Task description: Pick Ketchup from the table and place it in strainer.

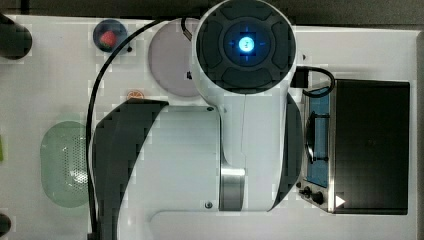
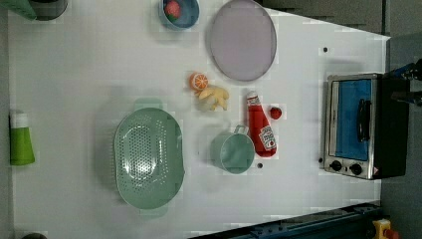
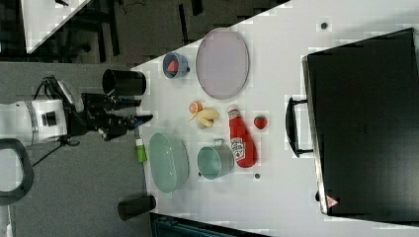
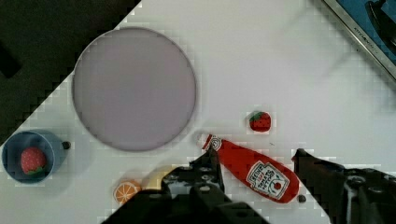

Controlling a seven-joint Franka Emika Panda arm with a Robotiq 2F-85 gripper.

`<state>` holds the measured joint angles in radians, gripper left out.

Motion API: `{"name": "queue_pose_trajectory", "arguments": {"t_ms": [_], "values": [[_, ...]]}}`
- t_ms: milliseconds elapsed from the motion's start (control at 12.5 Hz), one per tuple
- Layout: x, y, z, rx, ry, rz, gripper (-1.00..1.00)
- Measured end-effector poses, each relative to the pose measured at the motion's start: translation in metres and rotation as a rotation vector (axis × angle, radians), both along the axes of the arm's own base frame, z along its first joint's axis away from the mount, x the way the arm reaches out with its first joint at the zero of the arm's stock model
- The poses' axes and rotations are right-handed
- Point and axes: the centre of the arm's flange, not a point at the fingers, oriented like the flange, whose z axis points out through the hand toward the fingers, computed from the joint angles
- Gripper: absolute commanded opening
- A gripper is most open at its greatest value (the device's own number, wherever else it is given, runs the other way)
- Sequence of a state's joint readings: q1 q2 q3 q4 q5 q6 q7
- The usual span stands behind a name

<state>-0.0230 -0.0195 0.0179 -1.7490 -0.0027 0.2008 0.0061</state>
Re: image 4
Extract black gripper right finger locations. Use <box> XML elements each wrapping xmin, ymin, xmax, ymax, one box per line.
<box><xmin>292</xmin><ymin>148</ymin><xmax>396</xmax><ymax>224</ymax></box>

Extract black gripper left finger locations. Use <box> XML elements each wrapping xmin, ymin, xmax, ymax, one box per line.
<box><xmin>102</xmin><ymin>149</ymin><xmax>268</xmax><ymax>224</ymax></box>

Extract red plush ketchup bottle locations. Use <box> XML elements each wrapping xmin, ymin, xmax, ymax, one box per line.
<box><xmin>197</xmin><ymin>133</ymin><xmax>299</xmax><ymax>203</ymax></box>

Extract yellow banana toy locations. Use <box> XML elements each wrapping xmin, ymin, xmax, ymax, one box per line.
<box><xmin>142</xmin><ymin>166</ymin><xmax>174</xmax><ymax>189</ymax></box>

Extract orange slice toy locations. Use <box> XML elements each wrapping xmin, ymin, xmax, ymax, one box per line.
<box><xmin>113</xmin><ymin>179</ymin><xmax>141</xmax><ymax>204</ymax></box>

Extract grey round plate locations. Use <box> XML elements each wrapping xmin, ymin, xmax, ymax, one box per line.
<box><xmin>72</xmin><ymin>27</ymin><xmax>197</xmax><ymax>151</ymax></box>

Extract red strawberry in bowl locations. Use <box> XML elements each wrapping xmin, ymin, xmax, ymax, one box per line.
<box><xmin>21</xmin><ymin>147</ymin><xmax>47</xmax><ymax>175</ymax></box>

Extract black toaster oven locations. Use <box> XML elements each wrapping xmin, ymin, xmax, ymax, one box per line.
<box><xmin>320</xmin><ymin>0</ymin><xmax>396</xmax><ymax>79</ymax></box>

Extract blue small bowl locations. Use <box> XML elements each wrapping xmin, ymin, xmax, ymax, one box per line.
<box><xmin>2</xmin><ymin>130</ymin><xmax>71</xmax><ymax>184</ymax></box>

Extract black oven door handle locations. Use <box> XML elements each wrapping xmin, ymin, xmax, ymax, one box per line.
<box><xmin>365</xmin><ymin>0</ymin><xmax>396</xmax><ymax>53</ymax></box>

